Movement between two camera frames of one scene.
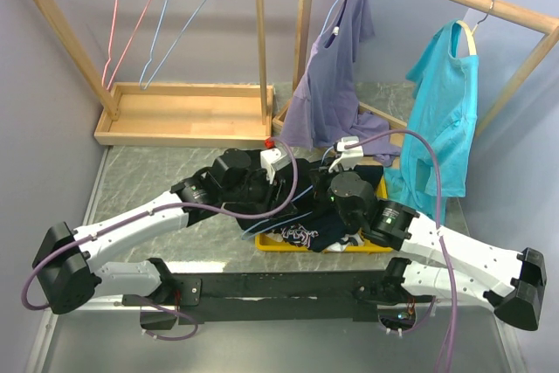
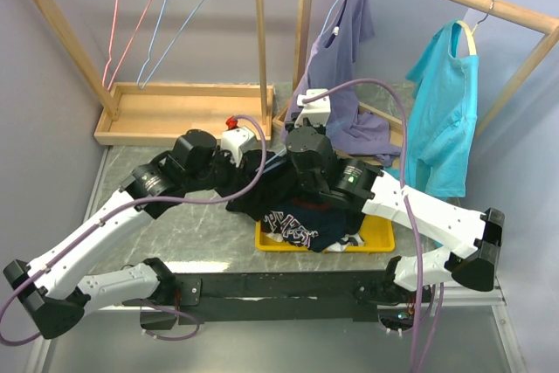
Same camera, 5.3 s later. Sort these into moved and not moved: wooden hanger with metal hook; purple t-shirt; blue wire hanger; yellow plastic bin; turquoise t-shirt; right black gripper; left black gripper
Moved: left black gripper; blue wire hanger; right black gripper
Not moved: purple t-shirt; yellow plastic bin; wooden hanger with metal hook; turquoise t-shirt
